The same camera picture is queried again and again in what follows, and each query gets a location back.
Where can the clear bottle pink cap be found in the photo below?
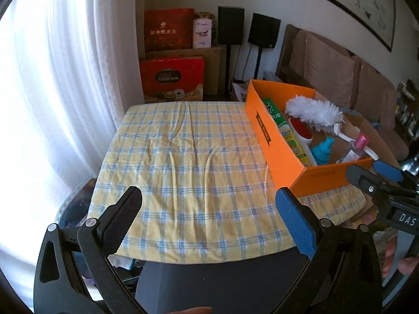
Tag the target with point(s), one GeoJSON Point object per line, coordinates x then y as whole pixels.
{"type": "Point", "coordinates": [352, 150]}

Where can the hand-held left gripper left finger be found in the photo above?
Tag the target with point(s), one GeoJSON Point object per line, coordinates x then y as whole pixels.
{"type": "Point", "coordinates": [122, 212]}

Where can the red gift box oval label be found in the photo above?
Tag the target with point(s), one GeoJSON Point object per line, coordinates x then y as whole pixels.
{"type": "Point", "coordinates": [170, 78]}

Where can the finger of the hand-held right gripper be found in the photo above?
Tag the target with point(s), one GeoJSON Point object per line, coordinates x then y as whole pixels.
{"type": "Point", "coordinates": [388, 170]}
{"type": "Point", "coordinates": [363, 178]}

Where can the black speaker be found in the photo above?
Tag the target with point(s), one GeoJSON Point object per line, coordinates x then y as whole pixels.
{"type": "Point", "coordinates": [231, 25]}
{"type": "Point", "coordinates": [264, 31]}

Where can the red gift box gold print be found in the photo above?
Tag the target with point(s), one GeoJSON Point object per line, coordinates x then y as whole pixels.
{"type": "Point", "coordinates": [168, 29]}

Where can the white sheer curtain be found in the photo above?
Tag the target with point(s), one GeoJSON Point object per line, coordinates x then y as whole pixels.
{"type": "Point", "coordinates": [65, 72]}

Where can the person's right hand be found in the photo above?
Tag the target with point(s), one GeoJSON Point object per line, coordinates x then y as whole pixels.
{"type": "Point", "coordinates": [409, 266]}

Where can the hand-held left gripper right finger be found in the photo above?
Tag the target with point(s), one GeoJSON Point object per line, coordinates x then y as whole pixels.
{"type": "Point", "coordinates": [294, 219]}

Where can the green toothpaste box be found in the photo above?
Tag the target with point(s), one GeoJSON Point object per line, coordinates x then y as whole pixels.
{"type": "Point", "coordinates": [273, 114]}

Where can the blue collapsible funnel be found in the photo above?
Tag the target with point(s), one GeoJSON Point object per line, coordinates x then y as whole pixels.
{"type": "Point", "coordinates": [320, 153]}

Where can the yellow checked tablecloth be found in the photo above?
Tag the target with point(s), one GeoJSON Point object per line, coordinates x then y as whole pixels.
{"type": "Point", "coordinates": [183, 176]}

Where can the pink white paper bag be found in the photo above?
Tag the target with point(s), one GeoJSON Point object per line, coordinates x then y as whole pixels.
{"type": "Point", "coordinates": [202, 34]}

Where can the cluttered shelf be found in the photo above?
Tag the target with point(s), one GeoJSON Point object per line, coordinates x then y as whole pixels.
{"type": "Point", "coordinates": [409, 111]}

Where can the brown sofa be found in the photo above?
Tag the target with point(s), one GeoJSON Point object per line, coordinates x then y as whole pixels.
{"type": "Point", "coordinates": [330, 68]}

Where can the dark grey round chair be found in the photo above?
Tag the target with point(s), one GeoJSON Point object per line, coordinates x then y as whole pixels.
{"type": "Point", "coordinates": [212, 284]}

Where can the black speaker stand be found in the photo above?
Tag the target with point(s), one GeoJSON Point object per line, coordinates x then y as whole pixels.
{"type": "Point", "coordinates": [229, 68]}
{"type": "Point", "coordinates": [258, 63]}

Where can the orange cardboard box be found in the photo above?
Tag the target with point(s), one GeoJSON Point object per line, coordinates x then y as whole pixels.
{"type": "Point", "coordinates": [278, 150]}

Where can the large brown cardboard box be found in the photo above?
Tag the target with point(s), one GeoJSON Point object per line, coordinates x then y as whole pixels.
{"type": "Point", "coordinates": [214, 68]}

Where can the person's left hand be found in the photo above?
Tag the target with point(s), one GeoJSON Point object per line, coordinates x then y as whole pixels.
{"type": "Point", "coordinates": [193, 311]}

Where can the white shopping bag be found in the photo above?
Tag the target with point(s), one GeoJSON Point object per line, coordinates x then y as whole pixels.
{"type": "Point", "coordinates": [239, 92]}

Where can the clear plastic storage bin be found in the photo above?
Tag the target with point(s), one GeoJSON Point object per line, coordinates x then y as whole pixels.
{"type": "Point", "coordinates": [75, 199]}

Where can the white fluffy duster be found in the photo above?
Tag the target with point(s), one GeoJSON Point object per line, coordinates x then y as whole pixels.
{"type": "Point", "coordinates": [311, 111]}

